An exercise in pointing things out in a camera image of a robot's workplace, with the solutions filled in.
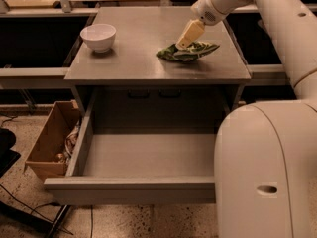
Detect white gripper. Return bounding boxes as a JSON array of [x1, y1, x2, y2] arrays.
[[175, 0, 245, 50]]

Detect green jalapeno chip bag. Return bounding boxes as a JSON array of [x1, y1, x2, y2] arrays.
[[156, 42, 219, 62]]

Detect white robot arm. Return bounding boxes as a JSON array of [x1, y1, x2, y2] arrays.
[[192, 0, 317, 238]]

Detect grey cabinet with counter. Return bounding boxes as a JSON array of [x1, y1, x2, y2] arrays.
[[64, 6, 252, 117]]

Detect grey open top drawer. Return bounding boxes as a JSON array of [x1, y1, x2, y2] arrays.
[[44, 86, 232, 206]]

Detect grey right side shelf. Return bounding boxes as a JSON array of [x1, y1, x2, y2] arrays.
[[226, 5, 317, 86]]

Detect grey shelf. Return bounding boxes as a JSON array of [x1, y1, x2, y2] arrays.
[[0, 8, 98, 89], [226, 5, 317, 86]]

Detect white ceramic bowl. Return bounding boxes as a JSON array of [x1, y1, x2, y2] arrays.
[[80, 24, 116, 53]]

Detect grey left side shelf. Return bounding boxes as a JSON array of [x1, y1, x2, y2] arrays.
[[0, 8, 98, 89]]

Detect crumpled wrappers in box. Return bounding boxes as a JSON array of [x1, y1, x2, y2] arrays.
[[54, 122, 80, 164]]

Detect brown cardboard box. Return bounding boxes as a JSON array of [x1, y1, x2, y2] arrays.
[[26, 100, 81, 181]]

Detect black object at left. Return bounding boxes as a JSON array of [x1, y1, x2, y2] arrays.
[[0, 128, 21, 178]]

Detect black floor cable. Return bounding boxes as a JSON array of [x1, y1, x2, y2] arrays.
[[0, 183, 95, 238]]

